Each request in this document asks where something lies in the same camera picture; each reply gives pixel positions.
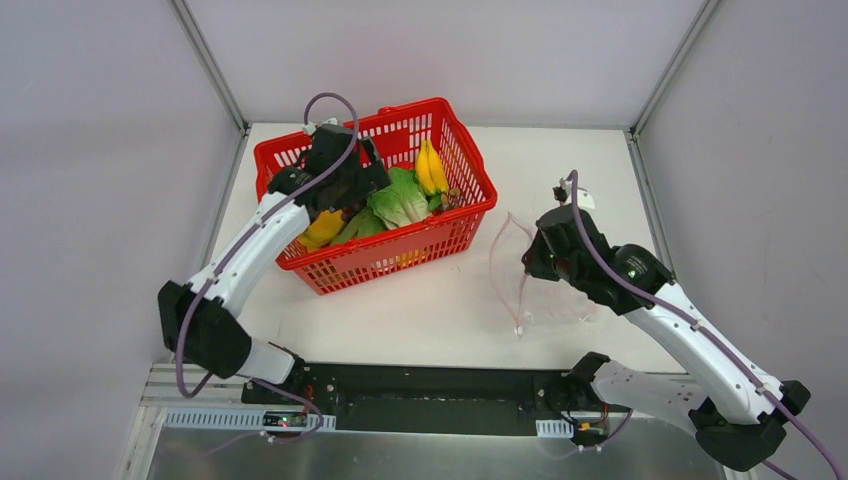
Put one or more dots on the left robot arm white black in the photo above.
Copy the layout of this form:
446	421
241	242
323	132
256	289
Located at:
199	319

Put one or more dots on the green leafy vegetable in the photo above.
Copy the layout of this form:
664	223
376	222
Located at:
362	225

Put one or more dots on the red plastic shopping basket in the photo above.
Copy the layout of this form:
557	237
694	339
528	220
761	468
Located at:
398	133

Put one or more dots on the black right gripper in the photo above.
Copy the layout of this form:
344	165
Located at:
536	252

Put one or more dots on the yellow starfruit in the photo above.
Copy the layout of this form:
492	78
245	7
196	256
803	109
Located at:
325	228

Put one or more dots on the green lettuce head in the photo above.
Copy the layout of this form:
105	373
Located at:
402	203

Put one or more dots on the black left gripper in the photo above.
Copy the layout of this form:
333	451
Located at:
370	175

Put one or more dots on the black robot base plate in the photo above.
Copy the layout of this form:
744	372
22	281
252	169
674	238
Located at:
407	399

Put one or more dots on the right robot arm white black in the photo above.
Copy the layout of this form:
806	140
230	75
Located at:
735	411

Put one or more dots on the clear zip top bag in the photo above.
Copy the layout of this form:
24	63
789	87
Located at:
533	306

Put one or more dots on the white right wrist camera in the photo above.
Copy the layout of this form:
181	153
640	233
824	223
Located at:
564	195

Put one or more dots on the small brown grape bunch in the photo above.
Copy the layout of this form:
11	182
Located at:
449	200

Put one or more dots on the yellow banana bunch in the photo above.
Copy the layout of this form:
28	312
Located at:
430	171

